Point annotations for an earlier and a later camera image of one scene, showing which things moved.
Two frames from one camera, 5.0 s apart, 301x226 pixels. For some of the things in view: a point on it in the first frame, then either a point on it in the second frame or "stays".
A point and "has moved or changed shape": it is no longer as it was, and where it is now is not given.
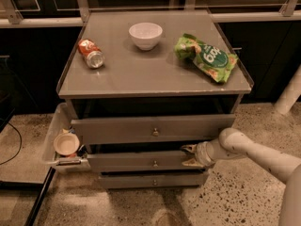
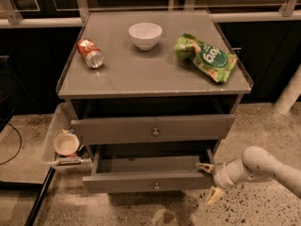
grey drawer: (138, 162) has moved or changed shape
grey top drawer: (152, 129) stays
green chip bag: (218, 64) stays
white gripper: (201, 154) -> (220, 174)
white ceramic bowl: (146, 35) stays
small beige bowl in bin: (66, 143) stays
